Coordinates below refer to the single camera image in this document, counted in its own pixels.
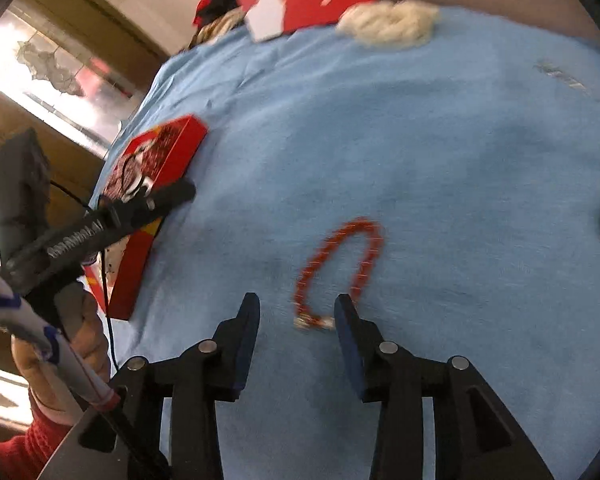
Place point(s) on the metal hair clip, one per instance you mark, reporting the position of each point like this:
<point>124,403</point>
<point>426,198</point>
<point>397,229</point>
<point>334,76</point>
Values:
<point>560,76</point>

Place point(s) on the person's left hand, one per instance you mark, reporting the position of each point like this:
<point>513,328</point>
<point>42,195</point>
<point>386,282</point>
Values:
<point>92,355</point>

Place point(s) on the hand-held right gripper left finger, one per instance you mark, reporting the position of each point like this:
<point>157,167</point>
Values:
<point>245,350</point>

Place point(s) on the red box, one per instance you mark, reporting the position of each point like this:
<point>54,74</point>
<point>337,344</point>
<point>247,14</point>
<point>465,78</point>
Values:
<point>136,270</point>

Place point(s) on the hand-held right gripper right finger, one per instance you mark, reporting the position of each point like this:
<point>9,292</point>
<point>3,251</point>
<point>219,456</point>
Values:
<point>352,355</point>

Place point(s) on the cream scrunchie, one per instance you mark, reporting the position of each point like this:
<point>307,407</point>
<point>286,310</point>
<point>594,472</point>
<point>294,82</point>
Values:
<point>390,25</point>

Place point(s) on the person's left forearm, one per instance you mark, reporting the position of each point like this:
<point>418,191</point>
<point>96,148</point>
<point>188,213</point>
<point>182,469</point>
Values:
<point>25,450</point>

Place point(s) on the blue towel blanket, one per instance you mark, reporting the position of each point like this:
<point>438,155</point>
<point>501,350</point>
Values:
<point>405,160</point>

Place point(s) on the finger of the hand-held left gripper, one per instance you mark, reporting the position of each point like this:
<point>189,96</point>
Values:
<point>150,202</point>

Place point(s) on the wooden framed glass cabinet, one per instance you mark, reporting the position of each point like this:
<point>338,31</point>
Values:
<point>80,60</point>

